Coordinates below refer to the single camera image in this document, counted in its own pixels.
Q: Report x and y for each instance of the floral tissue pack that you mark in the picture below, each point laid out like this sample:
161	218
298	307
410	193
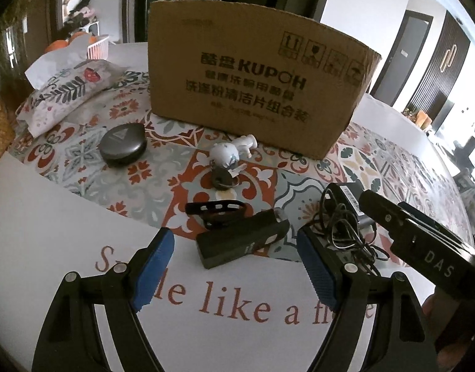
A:
66	93

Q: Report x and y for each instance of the white fruit basket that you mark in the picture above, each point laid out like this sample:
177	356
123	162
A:
97	48

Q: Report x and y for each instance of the dark round case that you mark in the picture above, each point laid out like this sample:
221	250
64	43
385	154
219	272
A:
123	145

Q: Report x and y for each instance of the patterned table runner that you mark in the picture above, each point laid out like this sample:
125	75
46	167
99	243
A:
105	190

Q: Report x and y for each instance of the black bike light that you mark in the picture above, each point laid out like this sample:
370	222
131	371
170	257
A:
237	240

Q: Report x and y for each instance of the pile of plush toys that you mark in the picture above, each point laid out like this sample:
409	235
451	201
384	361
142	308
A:
78	11

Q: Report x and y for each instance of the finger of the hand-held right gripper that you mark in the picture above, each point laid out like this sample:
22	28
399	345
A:
435	226
382	211

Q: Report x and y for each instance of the brown cardboard box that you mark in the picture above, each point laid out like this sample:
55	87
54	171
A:
241	66

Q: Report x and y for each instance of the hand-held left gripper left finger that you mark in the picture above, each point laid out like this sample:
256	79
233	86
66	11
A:
156	267

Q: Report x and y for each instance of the gold wall ornament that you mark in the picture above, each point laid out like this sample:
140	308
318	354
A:
449	57

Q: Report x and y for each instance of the white rack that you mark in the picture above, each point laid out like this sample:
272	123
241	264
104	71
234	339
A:
90	31

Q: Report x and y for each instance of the orange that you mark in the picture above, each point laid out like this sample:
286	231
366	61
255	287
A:
55	45
80	35

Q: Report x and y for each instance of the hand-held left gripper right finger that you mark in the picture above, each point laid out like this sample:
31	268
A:
317	267

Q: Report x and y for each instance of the dark slatted wall panel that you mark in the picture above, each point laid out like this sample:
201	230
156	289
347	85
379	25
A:
435	89

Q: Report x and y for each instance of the dark hallway door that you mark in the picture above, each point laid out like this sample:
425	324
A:
408	54

